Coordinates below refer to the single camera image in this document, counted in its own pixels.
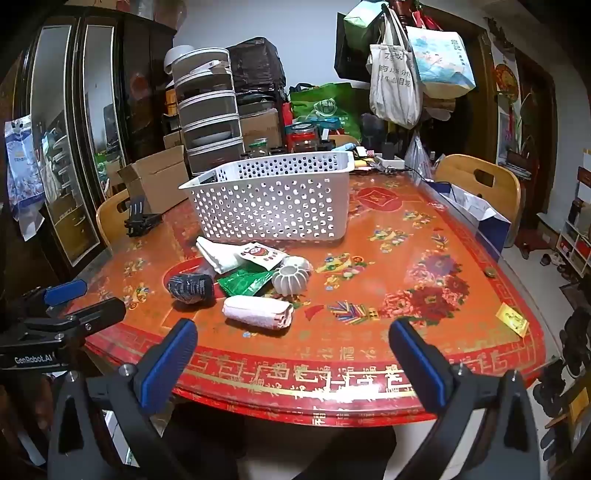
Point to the blue and white hanging bag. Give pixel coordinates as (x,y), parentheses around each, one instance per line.
(23,175)

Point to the dark wooden mirrored wardrobe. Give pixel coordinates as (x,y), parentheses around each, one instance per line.
(138,92)

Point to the clear glass jar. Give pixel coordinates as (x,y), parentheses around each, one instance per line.
(258,147)

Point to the green shopping bag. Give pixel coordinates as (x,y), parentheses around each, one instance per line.
(332,104)

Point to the yellow cloth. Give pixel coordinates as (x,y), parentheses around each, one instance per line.
(362,162)

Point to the green foil packet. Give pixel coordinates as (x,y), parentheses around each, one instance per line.
(242,282)

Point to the white packet with red print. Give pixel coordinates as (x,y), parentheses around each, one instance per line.
(258,255)

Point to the large glass pickle jar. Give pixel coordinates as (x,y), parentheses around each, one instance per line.
(302,138)

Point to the white stacked drawer unit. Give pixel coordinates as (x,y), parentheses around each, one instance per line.
(210,115)

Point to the white shoe shelf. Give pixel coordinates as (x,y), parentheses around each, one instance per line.
(575,240)

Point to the white plastic tray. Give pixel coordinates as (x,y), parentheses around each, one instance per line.
(388,162)

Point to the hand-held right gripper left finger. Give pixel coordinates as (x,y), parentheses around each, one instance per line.
(171,364)

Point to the black hanging bag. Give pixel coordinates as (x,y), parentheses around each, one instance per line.
(351,64)

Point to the yellow card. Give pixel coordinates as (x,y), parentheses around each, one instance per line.
(512,320)

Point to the blue and white paper bag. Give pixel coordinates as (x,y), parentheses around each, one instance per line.
(466,203)

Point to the pink white towel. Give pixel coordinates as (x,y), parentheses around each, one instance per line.
(256,311)

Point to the red wall ornament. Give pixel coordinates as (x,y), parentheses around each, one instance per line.
(507,78)

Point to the black sock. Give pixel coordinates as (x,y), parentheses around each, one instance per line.
(189,287)

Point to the white bowl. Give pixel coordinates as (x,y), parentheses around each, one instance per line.
(178,55)

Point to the wooden chair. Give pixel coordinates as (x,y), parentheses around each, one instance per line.
(461,170)
(341,140)
(111,217)

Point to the white ribbed round toy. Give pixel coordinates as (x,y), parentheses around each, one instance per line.
(291,277)

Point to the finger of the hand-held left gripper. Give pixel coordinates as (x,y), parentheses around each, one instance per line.
(99,314)
(67,291)

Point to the white canvas tote bag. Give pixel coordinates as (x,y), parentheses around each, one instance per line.
(395,87)

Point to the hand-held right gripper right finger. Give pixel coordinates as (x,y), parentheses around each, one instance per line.
(411,355)

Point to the blue printed tote bag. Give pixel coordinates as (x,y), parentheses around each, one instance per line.
(441,60)

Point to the green and white bag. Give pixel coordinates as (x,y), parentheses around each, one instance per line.
(362,23)

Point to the black plastic holder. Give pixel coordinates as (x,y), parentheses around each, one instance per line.
(141,221)

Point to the blue cloth pouch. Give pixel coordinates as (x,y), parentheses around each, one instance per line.
(344,147)

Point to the open cardboard box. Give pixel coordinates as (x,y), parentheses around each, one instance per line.
(161,180)

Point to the closed cardboard box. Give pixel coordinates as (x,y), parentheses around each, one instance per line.
(261,129)

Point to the black storage bag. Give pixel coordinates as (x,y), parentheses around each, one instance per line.
(256,62)

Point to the white perforated plastic basket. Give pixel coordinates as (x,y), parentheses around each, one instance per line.
(277,203)

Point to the black plastic device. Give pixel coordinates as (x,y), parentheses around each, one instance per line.
(391,148)

